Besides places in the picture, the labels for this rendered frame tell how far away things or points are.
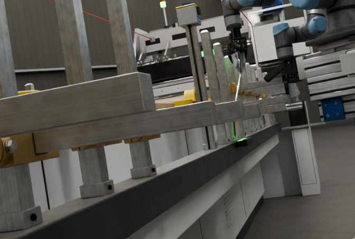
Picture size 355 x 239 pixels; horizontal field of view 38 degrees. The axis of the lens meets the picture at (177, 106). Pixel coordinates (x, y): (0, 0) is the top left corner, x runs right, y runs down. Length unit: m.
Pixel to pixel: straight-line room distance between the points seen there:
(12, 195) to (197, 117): 0.25
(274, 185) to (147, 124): 4.45
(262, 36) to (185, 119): 4.30
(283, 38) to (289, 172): 2.82
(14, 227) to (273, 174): 4.47
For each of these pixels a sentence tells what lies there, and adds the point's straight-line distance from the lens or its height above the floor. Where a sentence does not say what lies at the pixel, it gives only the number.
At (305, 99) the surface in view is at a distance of 4.86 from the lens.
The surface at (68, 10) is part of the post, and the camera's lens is 0.94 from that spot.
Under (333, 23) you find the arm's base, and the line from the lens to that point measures 2.03.
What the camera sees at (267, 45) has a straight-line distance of 4.91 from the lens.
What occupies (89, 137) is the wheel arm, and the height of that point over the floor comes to 0.80.
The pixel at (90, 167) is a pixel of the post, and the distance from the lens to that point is 0.91.
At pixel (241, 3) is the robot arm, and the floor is 1.28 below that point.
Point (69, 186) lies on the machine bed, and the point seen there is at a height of 0.70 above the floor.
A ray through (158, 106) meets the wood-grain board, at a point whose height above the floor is 0.89.
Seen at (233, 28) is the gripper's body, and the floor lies 1.19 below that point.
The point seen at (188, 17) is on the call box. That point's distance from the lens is 1.87.
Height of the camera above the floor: 0.79
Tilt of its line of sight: 2 degrees up
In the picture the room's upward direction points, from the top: 9 degrees counter-clockwise
